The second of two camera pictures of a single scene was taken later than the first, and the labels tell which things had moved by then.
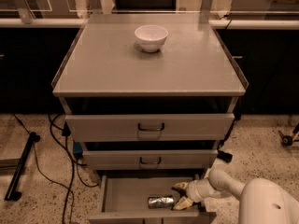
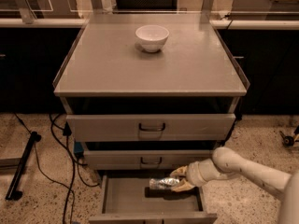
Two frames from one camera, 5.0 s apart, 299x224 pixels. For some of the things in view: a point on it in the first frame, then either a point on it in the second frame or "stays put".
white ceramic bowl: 151,37 stays put
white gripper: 194,191 -> 192,175
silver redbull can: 161,202 -> 165,183
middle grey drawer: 149,159 stays put
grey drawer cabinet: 149,97 stays put
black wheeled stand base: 288,140 stays put
